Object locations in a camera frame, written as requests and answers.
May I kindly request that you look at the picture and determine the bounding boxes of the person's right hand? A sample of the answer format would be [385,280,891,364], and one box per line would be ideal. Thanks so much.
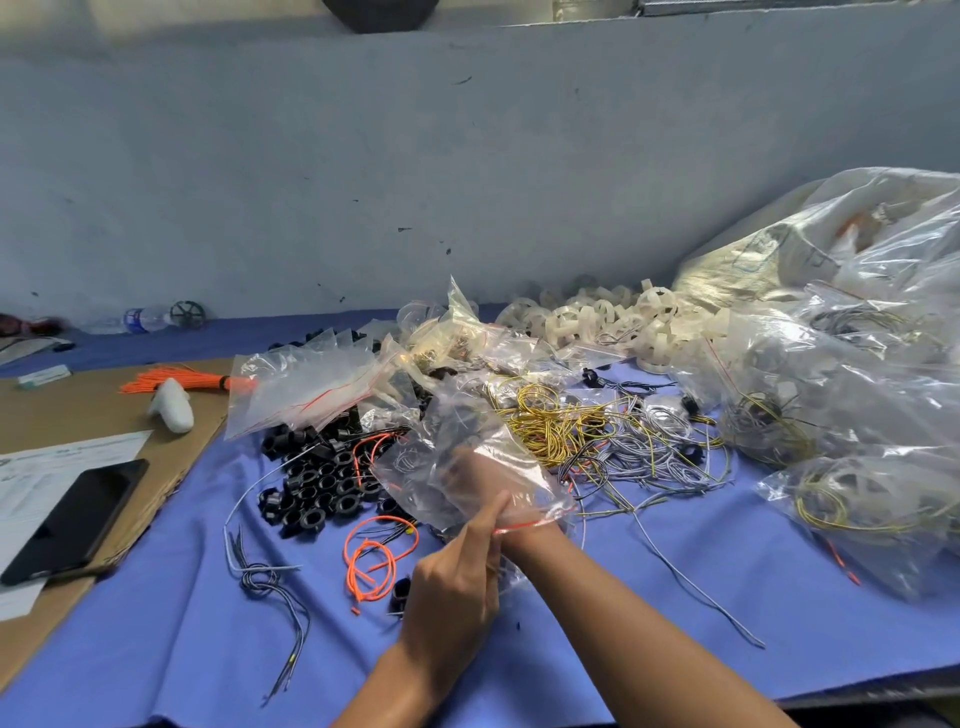
[450,450,569,554]

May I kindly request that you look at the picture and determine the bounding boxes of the person's left hand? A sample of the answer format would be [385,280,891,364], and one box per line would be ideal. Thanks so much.
[397,487,515,699]

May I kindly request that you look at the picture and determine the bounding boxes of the pile of yellow wires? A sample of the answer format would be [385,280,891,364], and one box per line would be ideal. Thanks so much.
[502,379,612,471]

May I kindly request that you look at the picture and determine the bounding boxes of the red-zip plastic bag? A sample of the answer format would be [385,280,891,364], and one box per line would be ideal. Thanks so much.
[372,379,582,545]

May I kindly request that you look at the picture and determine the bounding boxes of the orange wire loop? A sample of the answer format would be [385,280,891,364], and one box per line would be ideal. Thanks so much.
[340,513,425,615]

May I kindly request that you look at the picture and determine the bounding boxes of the heap of plastic bags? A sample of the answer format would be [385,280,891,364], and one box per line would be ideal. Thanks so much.
[382,277,560,380]

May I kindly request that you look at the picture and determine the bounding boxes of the pile of black plastic rings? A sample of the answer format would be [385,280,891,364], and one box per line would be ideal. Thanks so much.
[255,402,417,545]

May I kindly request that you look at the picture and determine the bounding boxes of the grey wire bundle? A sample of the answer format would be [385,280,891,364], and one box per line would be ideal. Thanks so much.
[220,477,315,710]

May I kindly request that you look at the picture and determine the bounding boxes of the pile of white plastic wheels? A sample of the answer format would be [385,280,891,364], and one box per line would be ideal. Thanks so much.
[495,277,725,365]

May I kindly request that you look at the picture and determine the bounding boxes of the stack of plastic bags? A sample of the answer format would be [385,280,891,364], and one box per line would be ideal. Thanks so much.
[225,330,402,441]

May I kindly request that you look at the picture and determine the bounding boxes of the red wire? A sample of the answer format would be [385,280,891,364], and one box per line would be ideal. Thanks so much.
[823,537,867,588]

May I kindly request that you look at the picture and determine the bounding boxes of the pile of large plastic bags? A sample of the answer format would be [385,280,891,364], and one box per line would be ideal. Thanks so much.
[667,165,960,605]

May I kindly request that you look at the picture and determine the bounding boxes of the person's right forearm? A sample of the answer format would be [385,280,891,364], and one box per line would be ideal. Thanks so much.
[502,517,800,728]

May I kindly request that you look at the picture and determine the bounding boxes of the blue cloth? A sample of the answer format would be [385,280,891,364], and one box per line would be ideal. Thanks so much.
[0,307,960,728]

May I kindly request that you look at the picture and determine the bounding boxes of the white handheld device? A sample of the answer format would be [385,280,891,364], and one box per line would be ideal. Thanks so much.
[148,375,198,438]

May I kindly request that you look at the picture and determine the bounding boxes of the orange tie bundle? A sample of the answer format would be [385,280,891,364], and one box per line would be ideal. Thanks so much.
[118,364,260,399]

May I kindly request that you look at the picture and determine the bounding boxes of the black round wheel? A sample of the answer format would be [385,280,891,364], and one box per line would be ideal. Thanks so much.
[166,298,210,333]

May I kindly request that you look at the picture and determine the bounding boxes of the black smartphone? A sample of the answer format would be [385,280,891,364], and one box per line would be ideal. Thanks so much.
[0,457,153,588]

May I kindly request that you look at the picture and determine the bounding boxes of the brown cardboard sheet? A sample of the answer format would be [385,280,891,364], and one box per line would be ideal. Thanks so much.
[0,357,242,695]

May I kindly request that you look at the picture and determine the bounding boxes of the clear plastic water bottle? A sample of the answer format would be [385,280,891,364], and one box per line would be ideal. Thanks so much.
[81,304,171,336]

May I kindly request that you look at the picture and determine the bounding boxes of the white paper sheet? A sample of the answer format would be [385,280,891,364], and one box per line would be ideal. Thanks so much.
[0,430,156,626]

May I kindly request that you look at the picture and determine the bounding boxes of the small white label card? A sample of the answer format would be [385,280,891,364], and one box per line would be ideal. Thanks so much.
[16,363,74,390]

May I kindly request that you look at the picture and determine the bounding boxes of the black round object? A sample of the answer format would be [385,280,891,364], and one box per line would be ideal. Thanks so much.
[321,0,443,36]

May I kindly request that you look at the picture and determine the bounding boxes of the window frame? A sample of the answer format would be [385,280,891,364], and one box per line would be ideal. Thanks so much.
[634,0,845,18]

